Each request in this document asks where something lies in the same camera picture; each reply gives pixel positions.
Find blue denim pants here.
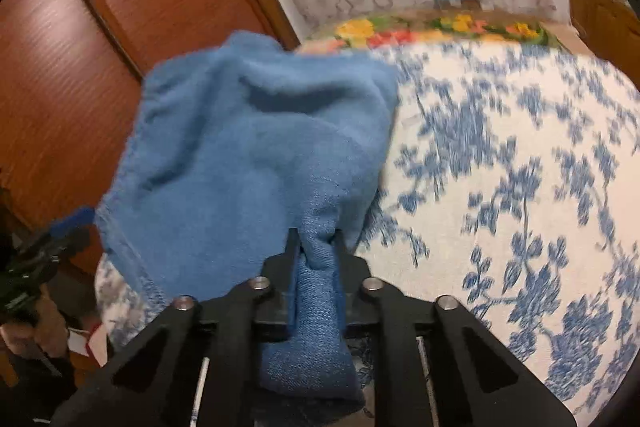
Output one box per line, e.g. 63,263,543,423
94,31,400,413

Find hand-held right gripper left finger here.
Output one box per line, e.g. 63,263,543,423
50,229,302,427

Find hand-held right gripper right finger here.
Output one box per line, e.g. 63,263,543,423
334,231,577,427

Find brown wooden door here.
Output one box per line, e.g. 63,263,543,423
0,0,301,268

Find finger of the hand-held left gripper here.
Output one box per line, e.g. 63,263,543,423
47,206,98,244

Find colourful floral blanket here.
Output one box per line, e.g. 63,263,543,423
300,9,591,58

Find person's left hand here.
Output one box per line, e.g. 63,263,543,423
7,289,71,358

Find white blue floral quilt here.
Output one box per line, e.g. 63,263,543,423
95,38,640,423

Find brown wooden sideboard cabinet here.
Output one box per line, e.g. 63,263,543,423
567,0,636,52

